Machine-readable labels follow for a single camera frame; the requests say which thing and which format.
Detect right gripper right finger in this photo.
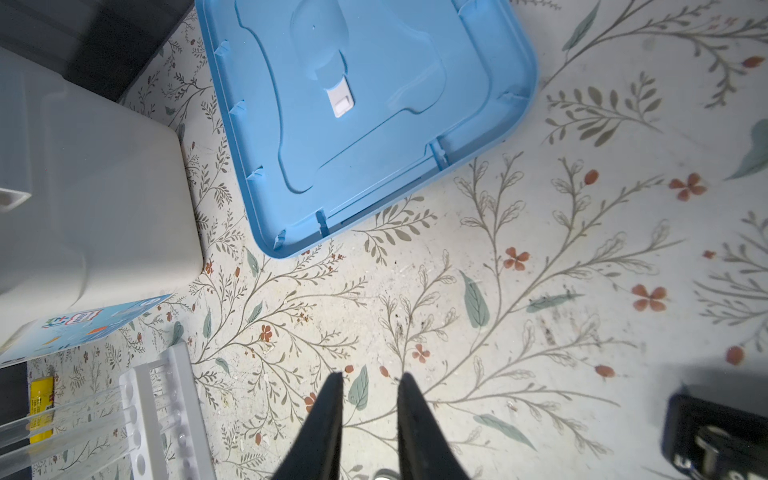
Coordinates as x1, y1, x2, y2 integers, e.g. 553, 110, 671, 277
397, 373, 470, 480

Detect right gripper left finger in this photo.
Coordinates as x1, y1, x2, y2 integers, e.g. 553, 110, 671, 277
272, 372, 343, 480

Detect test tube with cream cap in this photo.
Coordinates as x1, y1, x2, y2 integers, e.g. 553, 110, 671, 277
1, 386, 125, 447

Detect metal scissors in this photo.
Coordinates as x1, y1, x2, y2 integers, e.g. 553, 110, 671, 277
372, 469, 401, 480

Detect clear test tube blue cap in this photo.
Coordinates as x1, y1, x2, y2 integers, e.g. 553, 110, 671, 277
1, 412, 126, 478

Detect white test tube rack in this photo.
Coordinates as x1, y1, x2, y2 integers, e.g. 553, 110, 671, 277
119, 343, 216, 479

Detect black stapler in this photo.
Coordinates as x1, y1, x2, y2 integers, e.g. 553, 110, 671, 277
661, 393, 767, 480

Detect white plastic storage bin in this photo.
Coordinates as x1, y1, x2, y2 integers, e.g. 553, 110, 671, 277
1, 51, 203, 367

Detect blue plastic bin lid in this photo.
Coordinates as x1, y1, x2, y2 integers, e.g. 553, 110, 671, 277
195, 1, 538, 259

